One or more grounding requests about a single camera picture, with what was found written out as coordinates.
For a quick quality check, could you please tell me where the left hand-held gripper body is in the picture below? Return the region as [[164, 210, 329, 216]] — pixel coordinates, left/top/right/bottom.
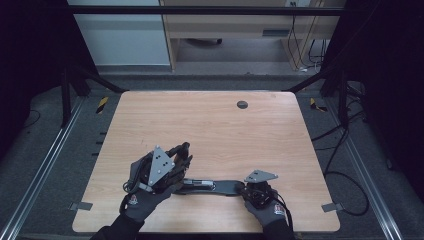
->
[[141, 144, 187, 195]]

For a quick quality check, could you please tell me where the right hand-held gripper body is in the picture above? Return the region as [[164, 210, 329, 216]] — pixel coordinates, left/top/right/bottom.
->
[[242, 169, 280, 210]]

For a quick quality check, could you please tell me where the black stapler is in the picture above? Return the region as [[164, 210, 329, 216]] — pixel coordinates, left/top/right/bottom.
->
[[169, 142, 250, 198]]

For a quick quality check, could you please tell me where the person's right hand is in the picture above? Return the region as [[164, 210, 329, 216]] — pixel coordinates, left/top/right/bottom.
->
[[244, 198, 288, 230]]

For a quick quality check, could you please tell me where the grey tape piece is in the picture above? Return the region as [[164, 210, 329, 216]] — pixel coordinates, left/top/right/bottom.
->
[[68, 201, 94, 212], [321, 202, 345, 213]]

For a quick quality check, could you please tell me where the orange-black tool on right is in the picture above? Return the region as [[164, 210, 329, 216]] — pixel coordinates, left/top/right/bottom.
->
[[309, 97, 328, 113]]

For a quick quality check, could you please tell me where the white cabinet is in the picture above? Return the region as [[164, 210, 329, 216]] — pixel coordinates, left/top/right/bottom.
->
[[67, 0, 171, 67]]

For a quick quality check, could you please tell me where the light wooden desk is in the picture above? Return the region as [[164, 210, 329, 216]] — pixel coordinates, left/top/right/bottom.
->
[[159, 0, 346, 73]]

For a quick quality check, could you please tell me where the black curtain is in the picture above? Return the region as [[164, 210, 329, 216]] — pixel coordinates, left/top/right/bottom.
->
[[322, 0, 424, 203], [0, 0, 100, 158]]

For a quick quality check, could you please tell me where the left hand-held gripper cable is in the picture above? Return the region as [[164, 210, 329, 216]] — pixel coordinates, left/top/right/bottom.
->
[[122, 162, 143, 195]]

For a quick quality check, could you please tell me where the hand-held gripper cable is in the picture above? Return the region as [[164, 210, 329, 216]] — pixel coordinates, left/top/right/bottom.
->
[[122, 162, 143, 195], [273, 192, 296, 232]]

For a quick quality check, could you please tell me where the right hand-held gripper cable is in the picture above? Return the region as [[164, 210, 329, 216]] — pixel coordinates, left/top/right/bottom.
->
[[273, 192, 296, 232]]

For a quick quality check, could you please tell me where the yellow-handled tool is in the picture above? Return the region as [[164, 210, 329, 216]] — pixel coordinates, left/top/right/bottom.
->
[[95, 96, 110, 115]]

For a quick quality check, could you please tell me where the long black floor cable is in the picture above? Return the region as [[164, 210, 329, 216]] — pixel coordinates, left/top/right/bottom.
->
[[310, 110, 366, 142]]

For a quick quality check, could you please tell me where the black diagonal frame strut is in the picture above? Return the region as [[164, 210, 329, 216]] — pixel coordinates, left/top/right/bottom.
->
[[70, 62, 130, 94], [285, 66, 338, 94]]

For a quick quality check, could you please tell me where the aluminium floor rail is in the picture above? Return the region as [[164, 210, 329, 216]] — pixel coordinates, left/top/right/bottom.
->
[[0, 96, 86, 240], [324, 98, 405, 240]]

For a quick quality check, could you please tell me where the looped black floor cable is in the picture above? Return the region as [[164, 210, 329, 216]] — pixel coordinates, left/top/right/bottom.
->
[[323, 128, 371, 217]]

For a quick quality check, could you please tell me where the black upright frame post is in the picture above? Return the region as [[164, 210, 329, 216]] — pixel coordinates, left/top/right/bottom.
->
[[337, 70, 350, 127], [60, 67, 72, 128]]

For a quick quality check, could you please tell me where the coiled black desk cable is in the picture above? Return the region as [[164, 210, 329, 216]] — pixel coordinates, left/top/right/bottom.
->
[[307, 38, 327, 67]]

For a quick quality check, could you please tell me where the thin black floor cable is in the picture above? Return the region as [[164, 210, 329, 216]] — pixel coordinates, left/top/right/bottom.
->
[[20, 108, 42, 130]]

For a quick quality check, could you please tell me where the black horizontal frame bar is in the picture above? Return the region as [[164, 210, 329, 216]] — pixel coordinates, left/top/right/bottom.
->
[[67, 5, 346, 17]]

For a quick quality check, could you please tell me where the black hanging desk cable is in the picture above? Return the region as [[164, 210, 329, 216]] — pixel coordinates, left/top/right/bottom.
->
[[287, 2, 303, 70]]

